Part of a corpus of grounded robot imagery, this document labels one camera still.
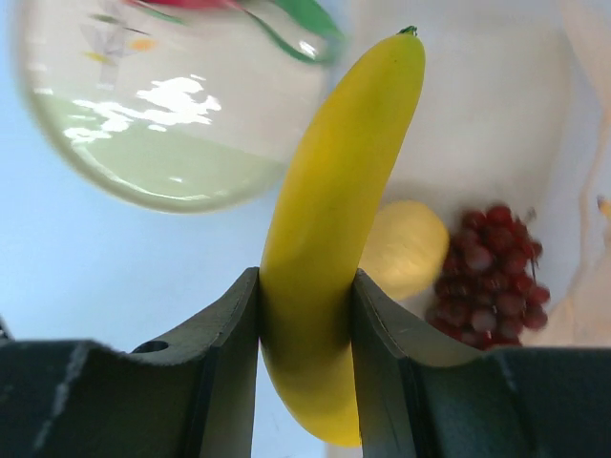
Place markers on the yellow fake banana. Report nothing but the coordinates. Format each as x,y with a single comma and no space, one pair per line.
321,221

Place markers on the cream plate with leaf motif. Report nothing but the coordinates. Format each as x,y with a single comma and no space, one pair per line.
177,118

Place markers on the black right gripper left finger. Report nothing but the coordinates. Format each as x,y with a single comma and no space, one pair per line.
187,393

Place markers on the translucent banana-print plastic bag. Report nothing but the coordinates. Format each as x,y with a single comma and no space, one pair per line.
515,107

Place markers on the orange fake fruit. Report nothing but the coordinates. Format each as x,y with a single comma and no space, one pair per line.
405,249

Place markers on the dark red fake fruit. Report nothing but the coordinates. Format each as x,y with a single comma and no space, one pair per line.
488,294

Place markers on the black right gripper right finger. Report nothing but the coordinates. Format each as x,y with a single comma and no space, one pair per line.
421,393

